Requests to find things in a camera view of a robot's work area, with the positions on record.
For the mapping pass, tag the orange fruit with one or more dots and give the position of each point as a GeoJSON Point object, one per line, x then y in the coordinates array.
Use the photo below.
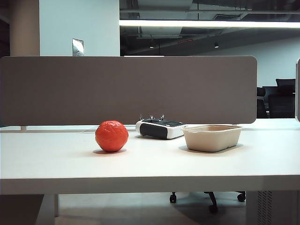
{"type": "Point", "coordinates": [111, 137]}

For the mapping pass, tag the beige paper lunchbox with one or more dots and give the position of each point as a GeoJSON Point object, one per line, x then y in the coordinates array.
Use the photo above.
{"type": "Point", "coordinates": [212, 140]}

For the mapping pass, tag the white black remote controller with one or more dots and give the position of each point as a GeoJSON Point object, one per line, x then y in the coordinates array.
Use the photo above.
{"type": "Point", "coordinates": [153, 130]}

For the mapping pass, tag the brown fabric desk divider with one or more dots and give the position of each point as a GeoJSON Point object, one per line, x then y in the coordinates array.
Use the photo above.
{"type": "Point", "coordinates": [117, 91]}

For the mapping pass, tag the long ceiling light strip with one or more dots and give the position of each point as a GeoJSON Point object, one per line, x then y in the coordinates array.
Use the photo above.
{"type": "Point", "coordinates": [199, 23]}

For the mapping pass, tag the black swivel chair base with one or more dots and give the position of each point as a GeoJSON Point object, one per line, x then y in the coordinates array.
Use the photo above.
{"type": "Point", "coordinates": [212, 200]}

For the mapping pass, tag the black office chair with headrest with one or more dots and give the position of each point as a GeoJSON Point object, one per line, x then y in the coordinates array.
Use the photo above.
{"type": "Point", "coordinates": [260, 103]}

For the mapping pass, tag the white table leg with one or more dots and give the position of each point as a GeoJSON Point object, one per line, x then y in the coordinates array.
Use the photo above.
{"type": "Point", "coordinates": [56, 205]}

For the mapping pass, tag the perforated grey desk panel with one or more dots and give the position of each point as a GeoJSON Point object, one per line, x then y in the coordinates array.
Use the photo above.
{"type": "Point", "coordinates": [264, 206]}

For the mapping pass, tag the white edged desk divider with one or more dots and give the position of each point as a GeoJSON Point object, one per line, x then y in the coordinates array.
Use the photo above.
{"type": "Point", "coordinates": [298, 93]}

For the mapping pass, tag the metal wall plate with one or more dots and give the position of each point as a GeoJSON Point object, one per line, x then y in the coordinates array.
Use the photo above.
{"type": "Point", "coordinates": [77, 47]}

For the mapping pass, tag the white divider bracket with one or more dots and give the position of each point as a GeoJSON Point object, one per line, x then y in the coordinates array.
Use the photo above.
{"type": "Point", "coordinates": [22, 128]}

